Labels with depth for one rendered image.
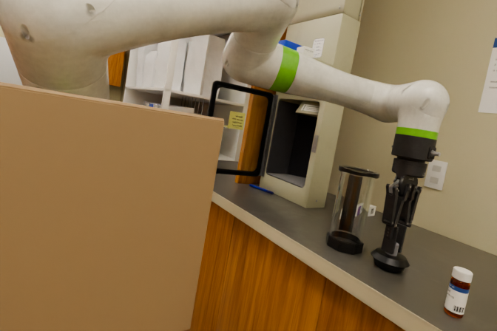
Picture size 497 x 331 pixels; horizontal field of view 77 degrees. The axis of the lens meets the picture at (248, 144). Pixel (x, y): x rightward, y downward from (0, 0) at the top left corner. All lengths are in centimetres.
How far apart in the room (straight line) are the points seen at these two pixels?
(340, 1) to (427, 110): 68
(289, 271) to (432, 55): 108
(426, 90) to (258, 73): 39
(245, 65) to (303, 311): 67
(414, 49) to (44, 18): 143
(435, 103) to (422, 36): 83
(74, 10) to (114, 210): 26
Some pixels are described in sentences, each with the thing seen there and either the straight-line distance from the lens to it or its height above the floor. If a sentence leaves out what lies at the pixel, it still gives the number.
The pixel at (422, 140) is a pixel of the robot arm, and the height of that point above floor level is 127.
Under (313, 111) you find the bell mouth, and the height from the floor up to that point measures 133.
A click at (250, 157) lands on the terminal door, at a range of 144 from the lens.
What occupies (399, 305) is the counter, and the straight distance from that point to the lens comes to 75.
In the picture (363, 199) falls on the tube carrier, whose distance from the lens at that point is 89.
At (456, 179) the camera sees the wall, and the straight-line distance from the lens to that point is 145.
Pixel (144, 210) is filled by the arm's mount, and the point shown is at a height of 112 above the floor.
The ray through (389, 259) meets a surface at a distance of 87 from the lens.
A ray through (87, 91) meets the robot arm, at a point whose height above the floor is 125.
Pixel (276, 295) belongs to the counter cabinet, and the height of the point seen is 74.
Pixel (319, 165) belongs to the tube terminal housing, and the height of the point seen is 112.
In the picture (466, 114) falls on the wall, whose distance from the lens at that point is 146.
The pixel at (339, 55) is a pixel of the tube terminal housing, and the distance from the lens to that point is 130.
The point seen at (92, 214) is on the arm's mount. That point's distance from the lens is 40.
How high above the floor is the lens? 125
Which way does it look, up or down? 5 degrees down
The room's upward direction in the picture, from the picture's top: 10 degrees clockwise
